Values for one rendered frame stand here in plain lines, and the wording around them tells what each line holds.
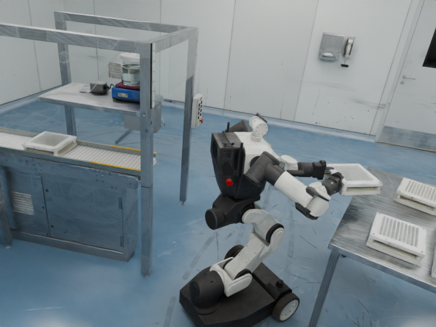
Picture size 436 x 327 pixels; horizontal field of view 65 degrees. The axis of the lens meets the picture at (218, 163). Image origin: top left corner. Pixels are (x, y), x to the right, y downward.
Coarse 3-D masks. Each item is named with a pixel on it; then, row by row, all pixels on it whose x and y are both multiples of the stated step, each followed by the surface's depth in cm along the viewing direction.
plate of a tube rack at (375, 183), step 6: (330, 174) 199; (342, 180) 189; (354, 180) 191; (360, 180) 192; (366, 180) 192; (372, 180) 193; (378, 180) 194; (348, 186) 187; (354, 186) 188; (360, 186) 189; (366, 186) 190; (372, 186) 191; (378, 186) 192
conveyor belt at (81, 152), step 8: (0, 136) 246; (8, 136) 247; (16, 136) 248; (24, 136) 250; (0, 144) 235; (8, 144) 236; (16, 144) 237; (72, 152) 234; (80, 152) 235; (88, 152) 236; (96, 152) 237; (104, 152) 239; (112, 152) 240; (120, 152) 241; (88, 160) 226; (96, 160) 227; (104, 160) 228; (112, 160) 229; (120, 160) 230; (128, 160) 232; (136, 160) 233; (136, 168) 223
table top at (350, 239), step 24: (384, 192) 221; (360, 216) 193; (408, 216) 198; (432, 216) 200; (336, 240) 172; (360, 240) 173; (432, 240) 179; (384, 264) 159; (408, 264) 160; (432, 264) 162; (432, 288) 150
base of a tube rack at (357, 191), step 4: (324, 176) 205; (328, 176) 202; (340, 188) 191; (348, 188) 192; (352, 188) 192; (356, 188) 193; (360, 188) 193; (364, 188) 194; (368, 188) 194; (372, 188) 195; (340, 192) 190; (344, 192) 188; (348, 192) 189; (352, 192) 190; (356, 192) 190; (360, 192) 191; (364, 192) 191; (368, 192) 192; (372, 192) 193; (376, 192) 193
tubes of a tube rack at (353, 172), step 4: (340, 168) 201; (344, 168) 202; (348, 168) 204; (352, 168) 204; (356, 168) 205; (344, 172) 197; (348, 172) 198; (352, 172) 198; (356, 172) 198; (360, 172) 199; (348, 176) 192; (352, 176) 194; (356, 176) 194; (360, 176) 194; (364, 176) 196; (368, 176) 195
